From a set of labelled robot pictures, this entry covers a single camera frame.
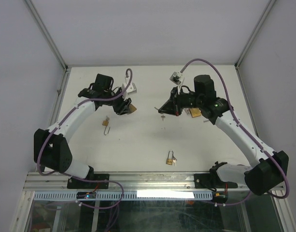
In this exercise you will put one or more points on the right aluminium frame post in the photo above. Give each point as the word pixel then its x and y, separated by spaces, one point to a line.
pixel 264 15

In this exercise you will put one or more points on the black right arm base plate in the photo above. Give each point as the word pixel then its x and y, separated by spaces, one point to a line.
pixel 209 181

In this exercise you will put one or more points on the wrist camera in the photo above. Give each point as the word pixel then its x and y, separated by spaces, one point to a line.
pixel 130 90
pixel 178 79

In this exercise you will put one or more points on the aluminium frame post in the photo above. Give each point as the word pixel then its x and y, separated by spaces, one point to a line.
pixel 46 34
pixel 264 15

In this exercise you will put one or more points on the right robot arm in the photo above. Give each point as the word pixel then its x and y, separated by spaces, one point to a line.
pixel 267 168

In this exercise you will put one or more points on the aluminium front rail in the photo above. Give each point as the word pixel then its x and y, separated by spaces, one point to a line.
pixel 129 180

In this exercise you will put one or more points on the left aluminium frame post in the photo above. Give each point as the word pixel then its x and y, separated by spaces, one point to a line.
pixel 46 34

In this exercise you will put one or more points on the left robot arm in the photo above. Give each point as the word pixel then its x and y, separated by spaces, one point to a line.
pixel 51 145

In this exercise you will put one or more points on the medium brass padlock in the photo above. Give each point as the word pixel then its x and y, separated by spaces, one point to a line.
pixel 132 109

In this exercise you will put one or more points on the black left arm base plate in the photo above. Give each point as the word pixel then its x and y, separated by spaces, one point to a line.
pixel 79 184

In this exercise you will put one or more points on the small brass padlock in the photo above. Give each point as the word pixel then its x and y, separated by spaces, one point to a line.
pixel 107 128

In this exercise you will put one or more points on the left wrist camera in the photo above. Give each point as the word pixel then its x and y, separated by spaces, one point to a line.
pixel 130 90

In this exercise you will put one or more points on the grey slotted cable duct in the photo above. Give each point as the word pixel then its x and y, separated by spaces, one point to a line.
pixel 138 195

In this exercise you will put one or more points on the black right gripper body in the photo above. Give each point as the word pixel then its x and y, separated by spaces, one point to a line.
pixel 178 99

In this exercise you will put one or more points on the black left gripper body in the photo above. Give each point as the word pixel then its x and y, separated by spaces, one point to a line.
pixel 119 105

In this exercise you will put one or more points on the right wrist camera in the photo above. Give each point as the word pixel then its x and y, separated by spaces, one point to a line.
pixel 178 79

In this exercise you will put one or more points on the large brass padlock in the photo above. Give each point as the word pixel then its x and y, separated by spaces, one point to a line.
pixel 195 112

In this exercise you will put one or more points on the brass padlock with keys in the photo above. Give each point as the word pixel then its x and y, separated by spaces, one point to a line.
pixel 169 160

